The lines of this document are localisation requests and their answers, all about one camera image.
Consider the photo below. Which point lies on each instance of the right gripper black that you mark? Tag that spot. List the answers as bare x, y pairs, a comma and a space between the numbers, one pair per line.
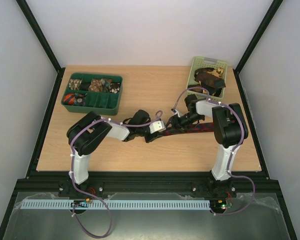
173, 121

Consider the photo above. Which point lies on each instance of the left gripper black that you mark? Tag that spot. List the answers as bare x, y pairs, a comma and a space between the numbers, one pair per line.
155, 135

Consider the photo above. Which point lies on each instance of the red navy striped tie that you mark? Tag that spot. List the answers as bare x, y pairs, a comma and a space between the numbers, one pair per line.
191, 129

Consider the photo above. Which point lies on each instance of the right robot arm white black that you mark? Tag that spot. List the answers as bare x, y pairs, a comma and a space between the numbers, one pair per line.
229, 129

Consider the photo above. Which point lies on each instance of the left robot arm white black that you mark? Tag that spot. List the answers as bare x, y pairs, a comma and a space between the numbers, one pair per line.
87, 134

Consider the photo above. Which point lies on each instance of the pile of brown ties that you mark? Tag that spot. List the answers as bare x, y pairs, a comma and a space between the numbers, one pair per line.
210, 79

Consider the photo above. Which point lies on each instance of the rolled tie teal brown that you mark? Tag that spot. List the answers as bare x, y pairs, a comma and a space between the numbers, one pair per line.
106, 84

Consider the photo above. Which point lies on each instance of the rolled tie orange brown pattern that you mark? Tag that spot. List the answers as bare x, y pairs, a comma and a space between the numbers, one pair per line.
95, 85

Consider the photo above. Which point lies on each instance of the green compartment tray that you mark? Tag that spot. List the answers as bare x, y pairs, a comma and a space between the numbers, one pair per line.
105, 103

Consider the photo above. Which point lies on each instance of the rolled tie grey patterned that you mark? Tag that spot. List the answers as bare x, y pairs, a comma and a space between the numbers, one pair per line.
80, 99

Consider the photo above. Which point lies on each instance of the rolled tie red orange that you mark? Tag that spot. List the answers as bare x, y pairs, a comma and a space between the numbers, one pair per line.
69, 99

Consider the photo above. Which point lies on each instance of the rolled tie brown white pattern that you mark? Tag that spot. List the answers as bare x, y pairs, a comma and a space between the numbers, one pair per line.
74, 84

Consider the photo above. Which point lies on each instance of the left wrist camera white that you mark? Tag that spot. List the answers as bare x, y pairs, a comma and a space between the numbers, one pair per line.
157, 126

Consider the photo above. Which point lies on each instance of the light blue cable duct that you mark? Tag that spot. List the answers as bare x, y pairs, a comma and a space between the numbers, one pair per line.
62, 204

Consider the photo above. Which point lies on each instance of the black aluminium frame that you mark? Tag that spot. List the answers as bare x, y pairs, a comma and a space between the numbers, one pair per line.
147, 182

